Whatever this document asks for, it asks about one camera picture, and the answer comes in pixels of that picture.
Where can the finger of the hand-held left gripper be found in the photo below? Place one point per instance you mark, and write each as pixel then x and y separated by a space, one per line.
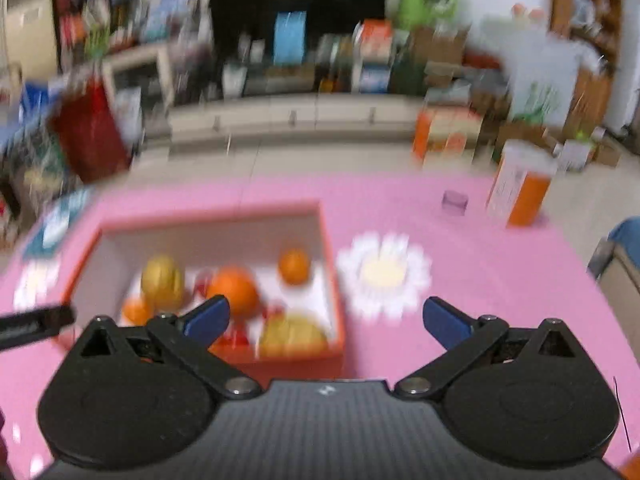
pixel 35 325

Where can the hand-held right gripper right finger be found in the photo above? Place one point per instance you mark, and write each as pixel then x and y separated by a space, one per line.
pixel 447 322

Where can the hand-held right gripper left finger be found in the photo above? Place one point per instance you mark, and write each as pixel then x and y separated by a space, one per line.
pixel 207 317

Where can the yellow pear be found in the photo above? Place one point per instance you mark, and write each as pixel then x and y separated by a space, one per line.
pixel 292 336

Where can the orange cardboard box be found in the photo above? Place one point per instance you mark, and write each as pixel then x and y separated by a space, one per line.
pixel 210 230

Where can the small orange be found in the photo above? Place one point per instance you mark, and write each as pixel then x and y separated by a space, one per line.
pixel 136 311
pixel 294 266

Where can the large orange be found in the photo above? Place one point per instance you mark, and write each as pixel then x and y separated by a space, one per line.
pixel 240 289

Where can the pink daisy tablecloth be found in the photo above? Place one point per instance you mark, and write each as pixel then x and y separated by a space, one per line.
pixel 450 270

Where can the yellow apple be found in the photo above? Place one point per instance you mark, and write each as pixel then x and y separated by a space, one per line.
pixel 161 276

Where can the teal book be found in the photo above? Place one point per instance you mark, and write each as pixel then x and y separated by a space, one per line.
pixel 60 220

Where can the orange and white carton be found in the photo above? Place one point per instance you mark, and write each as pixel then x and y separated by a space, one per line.
pixel 530 195

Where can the orange white fruit print box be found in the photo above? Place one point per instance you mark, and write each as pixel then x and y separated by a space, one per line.
pixel 445 130

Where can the blue chair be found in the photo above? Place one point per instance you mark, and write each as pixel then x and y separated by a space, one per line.
pixel 625 235

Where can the red gift bag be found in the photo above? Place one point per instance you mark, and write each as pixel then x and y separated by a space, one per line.
pixel 90 130

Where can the white television stand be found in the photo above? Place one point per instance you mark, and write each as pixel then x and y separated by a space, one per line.
pixel 325 110

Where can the white glass door cabinet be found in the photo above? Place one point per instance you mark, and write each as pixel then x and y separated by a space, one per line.
pixel 135 52

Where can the brown cardboard box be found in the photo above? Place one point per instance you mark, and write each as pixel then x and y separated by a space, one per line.
pixel 440 45

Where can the light blue box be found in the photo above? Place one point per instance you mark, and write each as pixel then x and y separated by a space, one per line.
pixel 290 37

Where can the white orange medicine box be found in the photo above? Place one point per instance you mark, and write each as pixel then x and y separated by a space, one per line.
pixel 377 35

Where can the bookshelf with books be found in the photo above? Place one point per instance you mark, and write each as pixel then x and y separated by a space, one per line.
pixel 85 10

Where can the wooden shelf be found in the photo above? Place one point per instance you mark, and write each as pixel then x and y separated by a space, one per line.
pixel 562 10

